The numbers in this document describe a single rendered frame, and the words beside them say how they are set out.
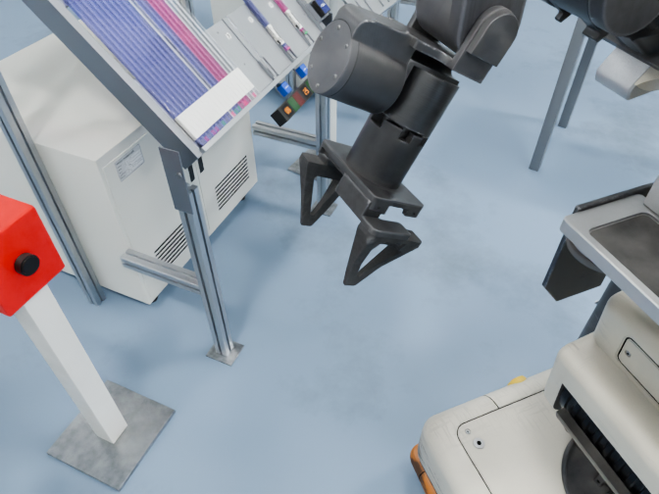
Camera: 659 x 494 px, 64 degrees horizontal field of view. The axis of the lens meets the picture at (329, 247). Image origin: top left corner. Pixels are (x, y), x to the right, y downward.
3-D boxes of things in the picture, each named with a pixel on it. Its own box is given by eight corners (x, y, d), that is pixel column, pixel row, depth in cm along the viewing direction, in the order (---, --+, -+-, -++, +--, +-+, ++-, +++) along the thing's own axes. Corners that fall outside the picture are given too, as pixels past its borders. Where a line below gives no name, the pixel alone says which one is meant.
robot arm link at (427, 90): (479, 82, 45) (441, 57, 49) (422, 55, 41) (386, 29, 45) (434, 153, 48) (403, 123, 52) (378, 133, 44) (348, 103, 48)
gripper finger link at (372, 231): (332, 300, 48) (383, 217, 44) (298, 250, 52) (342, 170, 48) (384, 301, 52) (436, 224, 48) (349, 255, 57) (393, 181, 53)
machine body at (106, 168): (260, 192, 219) (242, 46, 175) (155, 317, 173) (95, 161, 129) (132, 155, 237) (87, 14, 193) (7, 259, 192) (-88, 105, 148)
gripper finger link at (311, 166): (299, 251, 52) (342, 171, 48) (271, 209, 57) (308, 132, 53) (350, 256, 57) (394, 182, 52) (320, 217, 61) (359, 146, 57)
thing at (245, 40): (317, 38, 159) (324, 32, 157) (191, 156, 117) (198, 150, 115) (275, -16, 154) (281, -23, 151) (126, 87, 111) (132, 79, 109)
